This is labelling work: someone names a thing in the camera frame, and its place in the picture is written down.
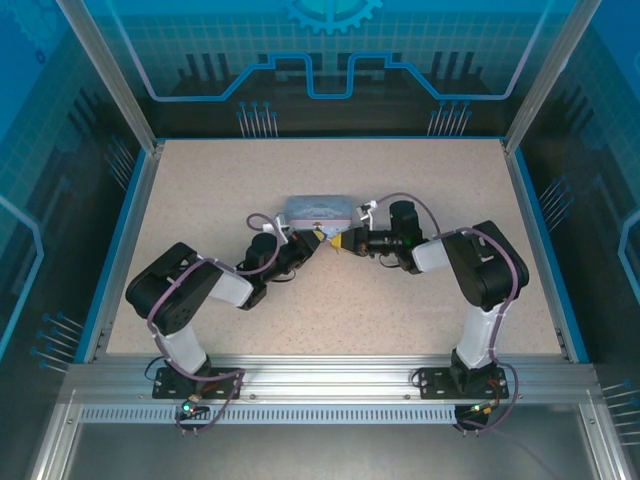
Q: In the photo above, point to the small metal padlock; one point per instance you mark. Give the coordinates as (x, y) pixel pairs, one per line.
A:
(316, 225)

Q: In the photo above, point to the pale blue cartoon tin box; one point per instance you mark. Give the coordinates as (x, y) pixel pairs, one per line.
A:
(317, 209)

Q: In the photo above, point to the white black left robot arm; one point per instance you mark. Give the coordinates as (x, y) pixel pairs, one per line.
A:
(170, 290)

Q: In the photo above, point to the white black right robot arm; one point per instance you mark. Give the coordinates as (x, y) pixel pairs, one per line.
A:
(490, 270)

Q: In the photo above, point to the blue table edge strip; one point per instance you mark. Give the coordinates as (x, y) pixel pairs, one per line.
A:
(547, 220)
(120, 220)

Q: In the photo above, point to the left base connector with light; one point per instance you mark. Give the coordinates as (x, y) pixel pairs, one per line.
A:
(189, 407)

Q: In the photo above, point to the base connector with light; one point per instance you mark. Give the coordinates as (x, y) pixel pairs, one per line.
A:
(484, 407)
(189, 407)

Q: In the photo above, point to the right base connector with light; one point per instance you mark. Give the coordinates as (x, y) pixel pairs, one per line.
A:
(484, 407)

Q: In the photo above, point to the grey sheet metal panel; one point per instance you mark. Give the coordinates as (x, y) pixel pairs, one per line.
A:
(325, 455)

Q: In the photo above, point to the long aluminium base rail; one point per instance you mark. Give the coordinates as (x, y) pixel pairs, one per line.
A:
(330, 375)

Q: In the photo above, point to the aluminium frame post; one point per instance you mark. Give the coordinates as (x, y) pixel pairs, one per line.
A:
(550, 75)
(110, 75)

